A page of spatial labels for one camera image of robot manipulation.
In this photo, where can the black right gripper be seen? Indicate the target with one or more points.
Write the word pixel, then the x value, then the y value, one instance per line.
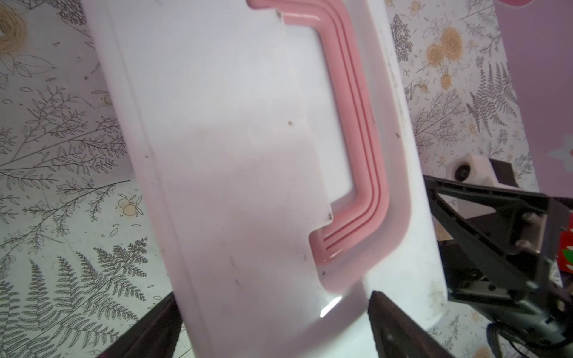
pixel 498 261

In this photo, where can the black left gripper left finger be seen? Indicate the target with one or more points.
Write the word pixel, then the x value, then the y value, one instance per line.
pixel 156 335

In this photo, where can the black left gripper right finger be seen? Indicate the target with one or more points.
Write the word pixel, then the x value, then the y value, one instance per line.
pixel 396 334

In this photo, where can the white lid blue tool box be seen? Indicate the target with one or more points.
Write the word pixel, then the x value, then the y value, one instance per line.
pixel 274 149

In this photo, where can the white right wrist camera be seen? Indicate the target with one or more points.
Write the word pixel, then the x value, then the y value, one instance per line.
pixel 482 171

